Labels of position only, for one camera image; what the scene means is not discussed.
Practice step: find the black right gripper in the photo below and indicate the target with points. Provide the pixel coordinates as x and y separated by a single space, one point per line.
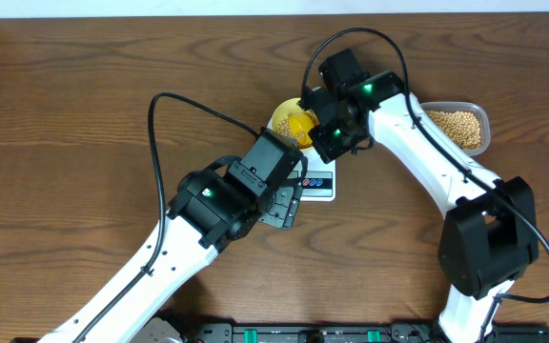
328 151

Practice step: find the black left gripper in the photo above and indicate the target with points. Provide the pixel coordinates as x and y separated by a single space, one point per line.
285 208

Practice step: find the yellow plastic scoop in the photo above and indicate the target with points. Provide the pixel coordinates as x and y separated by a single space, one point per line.
300 124

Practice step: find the yellow plastic bowl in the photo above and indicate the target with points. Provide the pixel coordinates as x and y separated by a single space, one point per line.
287 106

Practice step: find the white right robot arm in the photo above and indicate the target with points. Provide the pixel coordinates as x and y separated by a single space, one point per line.
488 237

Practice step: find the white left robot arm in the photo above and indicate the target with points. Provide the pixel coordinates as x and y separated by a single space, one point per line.
211 209

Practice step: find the white digital kitchen scale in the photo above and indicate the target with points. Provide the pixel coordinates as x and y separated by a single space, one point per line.
319 183

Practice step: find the soybeans in bowl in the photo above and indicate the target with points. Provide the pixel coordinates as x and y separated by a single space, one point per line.
283 127

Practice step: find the clear plastic soybean container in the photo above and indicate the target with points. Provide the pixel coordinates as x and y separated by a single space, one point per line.
467 124

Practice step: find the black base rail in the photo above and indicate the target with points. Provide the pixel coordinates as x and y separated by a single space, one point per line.
221 332

